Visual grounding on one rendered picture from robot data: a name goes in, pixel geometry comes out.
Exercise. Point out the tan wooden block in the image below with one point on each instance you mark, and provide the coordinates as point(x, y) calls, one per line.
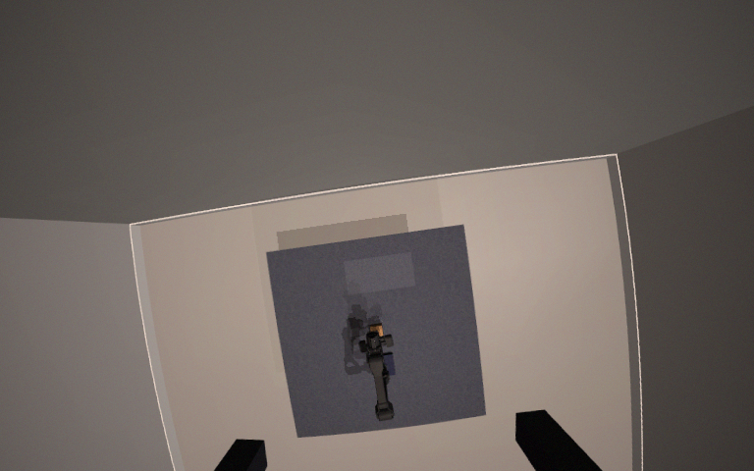
point(378, 328)

